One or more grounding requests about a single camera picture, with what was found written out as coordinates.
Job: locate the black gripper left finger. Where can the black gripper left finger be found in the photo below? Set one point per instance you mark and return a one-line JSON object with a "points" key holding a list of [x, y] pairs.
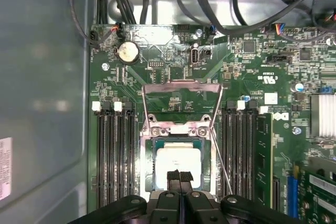
{"points": [[168, 208]]}

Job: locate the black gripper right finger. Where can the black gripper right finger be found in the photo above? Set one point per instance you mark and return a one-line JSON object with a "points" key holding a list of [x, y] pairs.
{"points": [[194, 208]]}

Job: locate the CPU with silver top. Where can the CPU with silver top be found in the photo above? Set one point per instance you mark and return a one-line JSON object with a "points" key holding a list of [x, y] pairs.
{"points": [[178, 155]]}

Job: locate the metal socket cover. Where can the metal socket cover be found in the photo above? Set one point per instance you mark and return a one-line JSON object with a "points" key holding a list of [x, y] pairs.
{"points": [[181, 86]]}

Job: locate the CPU socket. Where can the CPU socket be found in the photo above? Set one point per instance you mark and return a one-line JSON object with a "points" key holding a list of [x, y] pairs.
{"points": [[145, 155]]}

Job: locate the RAM slot black clips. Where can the RAM slot black clips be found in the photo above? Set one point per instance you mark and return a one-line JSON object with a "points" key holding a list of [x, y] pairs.
{"points": [[227, 155], [132, 155], [249, 155], [112, 155]]}

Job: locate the black expansion slot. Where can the black expansion slot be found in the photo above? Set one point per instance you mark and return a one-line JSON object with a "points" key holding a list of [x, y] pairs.
{"points": [[276, 195]]}

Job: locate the green RAM stick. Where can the green RAM stick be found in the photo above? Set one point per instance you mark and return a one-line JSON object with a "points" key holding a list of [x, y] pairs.
{"points": [[264, 155]]}

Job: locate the blue expansion slot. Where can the blue expansion slot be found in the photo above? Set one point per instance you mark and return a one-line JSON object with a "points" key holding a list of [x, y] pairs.
{"points": [[292, 195]]}

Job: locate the graphics card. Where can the graphics card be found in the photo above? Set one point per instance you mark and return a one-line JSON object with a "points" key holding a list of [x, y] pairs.
{"points": [[320, 195]]}

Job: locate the green motherboard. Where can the green motherboard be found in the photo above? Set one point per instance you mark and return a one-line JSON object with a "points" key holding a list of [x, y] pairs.
{"points": [[236, 64]]}

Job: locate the internal USB port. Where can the internal USB port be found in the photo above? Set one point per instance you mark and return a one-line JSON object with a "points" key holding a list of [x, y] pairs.
{"points": [[195, 54]]}

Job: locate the silver finned heat sink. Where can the silver finned heat sink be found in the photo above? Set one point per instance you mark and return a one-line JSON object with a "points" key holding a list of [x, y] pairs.
{"points": [[324, 116]]}

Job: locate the round coin battery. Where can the round coin battery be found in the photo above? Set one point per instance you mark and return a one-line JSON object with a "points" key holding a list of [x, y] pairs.
{"points": [[127, 52]]}

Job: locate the white label sticker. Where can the white label sticker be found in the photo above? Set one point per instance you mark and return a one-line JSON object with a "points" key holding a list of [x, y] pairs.
{"points": [[5, 169]]}

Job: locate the black grey PC case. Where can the black grey PC case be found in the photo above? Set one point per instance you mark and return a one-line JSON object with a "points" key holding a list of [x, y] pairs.
{"points": [[39, 77]]}

